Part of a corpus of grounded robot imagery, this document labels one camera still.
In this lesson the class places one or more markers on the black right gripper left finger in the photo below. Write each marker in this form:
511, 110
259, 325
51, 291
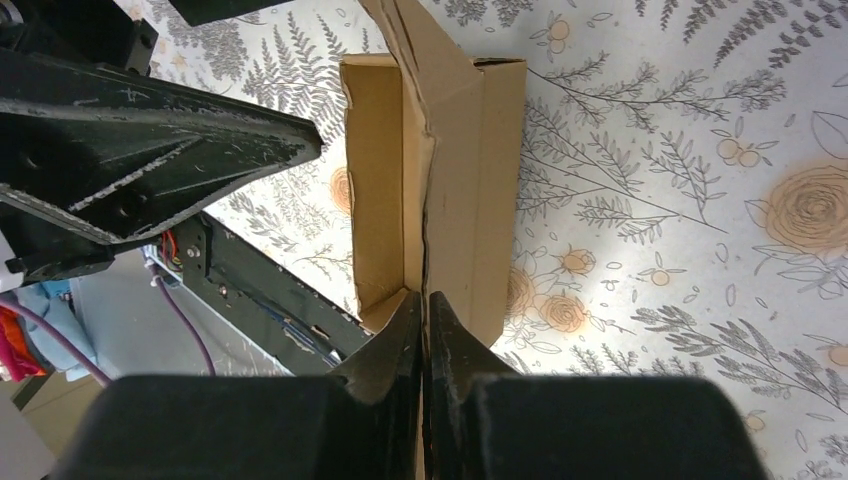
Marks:
357, 421

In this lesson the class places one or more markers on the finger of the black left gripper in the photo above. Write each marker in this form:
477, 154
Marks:
201, 12
198, 147

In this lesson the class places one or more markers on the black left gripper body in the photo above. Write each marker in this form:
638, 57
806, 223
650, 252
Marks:
55, 164

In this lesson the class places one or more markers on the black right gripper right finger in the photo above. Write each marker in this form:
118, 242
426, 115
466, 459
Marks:
486, 421

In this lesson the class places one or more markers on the cardboard box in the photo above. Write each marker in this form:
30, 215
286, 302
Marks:
433, 139

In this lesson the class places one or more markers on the floral patterned tablecloth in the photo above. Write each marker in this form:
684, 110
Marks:
682, 206

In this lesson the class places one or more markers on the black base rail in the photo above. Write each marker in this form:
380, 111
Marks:
300, 328

